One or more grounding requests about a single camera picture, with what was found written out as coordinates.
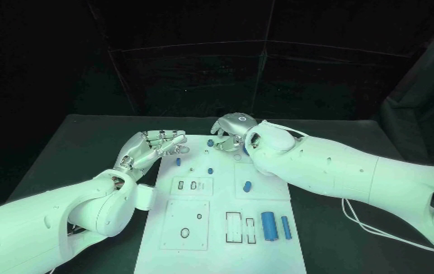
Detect large blue cylinder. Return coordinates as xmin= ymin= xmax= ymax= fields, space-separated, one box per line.
xmin=261 ymin=211 xmax=280 ymax=241

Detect white cable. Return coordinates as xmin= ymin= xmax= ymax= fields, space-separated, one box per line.
xmin=263 ymin=120 xmax=310 ymax=139
xmin=340 ymin=198 xmax=434 ymax=253

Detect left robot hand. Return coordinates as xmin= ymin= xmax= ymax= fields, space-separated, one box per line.
xmin=113 ymin=129 xmax=191 ymax=181

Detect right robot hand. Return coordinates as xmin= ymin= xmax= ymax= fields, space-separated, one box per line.
xmin=209 ymin=112 xmax=258 ymax=152

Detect thin blue cylinder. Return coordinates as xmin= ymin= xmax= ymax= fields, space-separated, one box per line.
xmin=280 ymin=216 xmax=293 ymax=240

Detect white task board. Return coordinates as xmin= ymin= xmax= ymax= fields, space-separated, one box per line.
xmin=133 ymin=134 xmax=309 ymax=274

